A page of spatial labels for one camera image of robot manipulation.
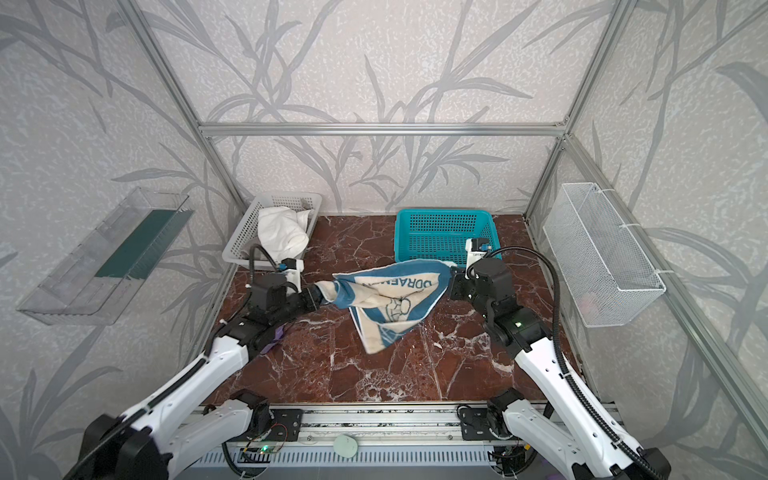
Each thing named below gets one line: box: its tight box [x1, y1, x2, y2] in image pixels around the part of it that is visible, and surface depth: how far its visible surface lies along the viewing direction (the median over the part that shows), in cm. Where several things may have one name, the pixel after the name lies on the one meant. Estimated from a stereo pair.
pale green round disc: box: [333, 435, 358, 458], surface depth 71 cm
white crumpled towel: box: [257, 206, 311, 260], surface depth 106 cm
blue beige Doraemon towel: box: [315, 259, 457, 354], surface depth 84 cm
